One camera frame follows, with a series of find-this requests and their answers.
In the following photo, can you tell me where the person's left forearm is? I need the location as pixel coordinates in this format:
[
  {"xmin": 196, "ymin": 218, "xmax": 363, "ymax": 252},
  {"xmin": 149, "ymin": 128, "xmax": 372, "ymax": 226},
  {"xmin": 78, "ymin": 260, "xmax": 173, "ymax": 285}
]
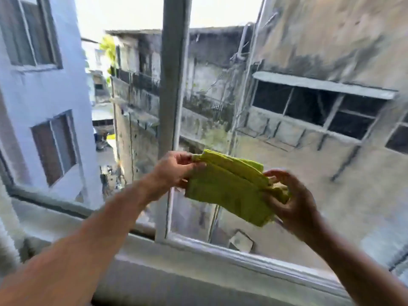
[{"xmin": 0, "ymin": 179, "xmax": 160, "ymax": 306}]

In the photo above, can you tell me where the white building with windows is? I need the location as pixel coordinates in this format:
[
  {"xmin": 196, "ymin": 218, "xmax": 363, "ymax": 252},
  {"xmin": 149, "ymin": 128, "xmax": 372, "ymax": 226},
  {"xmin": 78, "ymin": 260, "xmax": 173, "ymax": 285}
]
[{"xmin": 0, "ymin": 0, "xmax": 104, "ymax": 210}]

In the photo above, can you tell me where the stained beige concrete building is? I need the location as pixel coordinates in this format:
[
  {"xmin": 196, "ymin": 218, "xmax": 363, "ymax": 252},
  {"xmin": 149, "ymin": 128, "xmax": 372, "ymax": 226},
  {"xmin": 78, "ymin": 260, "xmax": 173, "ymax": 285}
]
[{"xmin": 178, "ymin": 0, "xmax": 408, "ymax": 278}]

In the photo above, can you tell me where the green tree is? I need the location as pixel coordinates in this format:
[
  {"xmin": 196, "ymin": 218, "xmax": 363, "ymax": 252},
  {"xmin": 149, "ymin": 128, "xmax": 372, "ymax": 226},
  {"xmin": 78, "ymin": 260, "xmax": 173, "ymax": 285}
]
[{"xmin": 99, "ymin": 35, "xmax": 118, "ymax": 77}]

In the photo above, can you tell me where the weathered grey building with balcony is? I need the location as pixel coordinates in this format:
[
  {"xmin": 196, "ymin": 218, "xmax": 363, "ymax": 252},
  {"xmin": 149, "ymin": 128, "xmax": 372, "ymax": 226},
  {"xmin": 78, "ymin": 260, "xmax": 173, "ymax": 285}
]
[{"xmin": 106, "ymin": 25, "xmax": 255, "ymax": 188}]

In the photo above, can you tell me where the person's right hand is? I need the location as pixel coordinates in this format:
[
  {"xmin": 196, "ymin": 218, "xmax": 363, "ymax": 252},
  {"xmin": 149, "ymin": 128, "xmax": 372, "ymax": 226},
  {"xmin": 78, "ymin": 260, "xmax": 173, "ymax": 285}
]
[{"xmin": 263, "ymin": 169, "xmax": 323, "ymax": 242}]

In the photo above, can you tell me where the grey window awning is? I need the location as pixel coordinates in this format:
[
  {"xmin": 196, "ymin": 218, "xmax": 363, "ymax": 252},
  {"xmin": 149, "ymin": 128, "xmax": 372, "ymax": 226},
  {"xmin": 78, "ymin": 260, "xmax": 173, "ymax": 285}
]
[{"xmin": 252, "ymin": 71, "xmax": 398, "ymax": 100}]

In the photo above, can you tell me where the grey drain pipe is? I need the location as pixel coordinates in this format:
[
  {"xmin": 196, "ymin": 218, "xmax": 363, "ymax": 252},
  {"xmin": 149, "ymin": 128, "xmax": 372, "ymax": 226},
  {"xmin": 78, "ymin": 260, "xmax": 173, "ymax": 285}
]
[{"xmin": 228, "ymin": 0, "xmax": 271, "ymax": 156}]

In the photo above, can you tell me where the grey window frame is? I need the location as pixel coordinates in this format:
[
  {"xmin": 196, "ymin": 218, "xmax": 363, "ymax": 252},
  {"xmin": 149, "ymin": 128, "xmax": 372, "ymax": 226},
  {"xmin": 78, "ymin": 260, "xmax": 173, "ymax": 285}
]
[{"xmin": 0, "ymin": 0, "xmax": 408, "ymax": 306}]

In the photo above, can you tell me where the yellow-green cloth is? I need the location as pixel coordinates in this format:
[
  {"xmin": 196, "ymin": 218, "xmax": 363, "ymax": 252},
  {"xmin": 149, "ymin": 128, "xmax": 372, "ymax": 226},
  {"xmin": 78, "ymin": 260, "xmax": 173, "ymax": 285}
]
[{"xmin": 184, "ymin": 149, "xmax": 290, "ymax": 227}]

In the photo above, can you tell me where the person's right forearm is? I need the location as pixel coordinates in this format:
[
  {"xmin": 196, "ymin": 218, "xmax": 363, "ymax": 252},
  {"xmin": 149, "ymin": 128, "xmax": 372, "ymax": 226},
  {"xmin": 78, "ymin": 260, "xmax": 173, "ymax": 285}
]
[{"xmin": 301, "ymin": 220, "xmax": 408, "ymax": 306}]

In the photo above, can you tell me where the person's left hand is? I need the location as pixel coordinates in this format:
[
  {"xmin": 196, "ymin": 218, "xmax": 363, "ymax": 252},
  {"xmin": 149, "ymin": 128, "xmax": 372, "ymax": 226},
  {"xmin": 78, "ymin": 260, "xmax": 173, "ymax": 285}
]
[{"xmin": 150, "ymin": 151, "xmax": 207, "ymax": 198}]

